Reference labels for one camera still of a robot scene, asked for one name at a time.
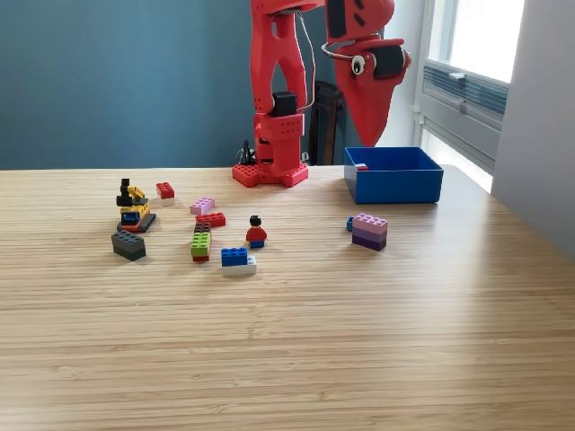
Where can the red on white brick stack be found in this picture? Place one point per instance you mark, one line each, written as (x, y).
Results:
(165, 190)

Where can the dark grey brick stack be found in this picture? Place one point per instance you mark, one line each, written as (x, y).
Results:
(128, 245)

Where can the blue plastic bin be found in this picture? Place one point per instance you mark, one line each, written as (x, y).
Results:
(395, 186)

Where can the grey window vent grille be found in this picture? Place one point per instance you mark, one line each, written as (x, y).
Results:
(485, 96)

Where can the blue on white brick stack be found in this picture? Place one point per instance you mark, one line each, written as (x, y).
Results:
(234, 258)

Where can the yellow toy digger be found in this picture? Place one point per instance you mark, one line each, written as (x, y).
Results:
(134, 211)

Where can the green brown red brick stack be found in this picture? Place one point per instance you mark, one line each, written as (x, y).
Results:
(200, 244)

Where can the toy figure red shirt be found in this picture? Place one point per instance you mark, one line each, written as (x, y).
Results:
(256, 234)

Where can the white window frame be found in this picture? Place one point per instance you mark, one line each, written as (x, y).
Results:
(476, 130)

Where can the pink purple brick stack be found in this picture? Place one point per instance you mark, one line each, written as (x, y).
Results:
(369, 231)

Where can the black chair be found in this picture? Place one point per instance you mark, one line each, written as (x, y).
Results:
(321, 130)

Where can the small blue brick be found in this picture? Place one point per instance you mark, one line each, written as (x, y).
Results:
(349, 224)

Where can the small red brick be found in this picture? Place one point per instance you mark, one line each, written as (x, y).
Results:
(362, 167)

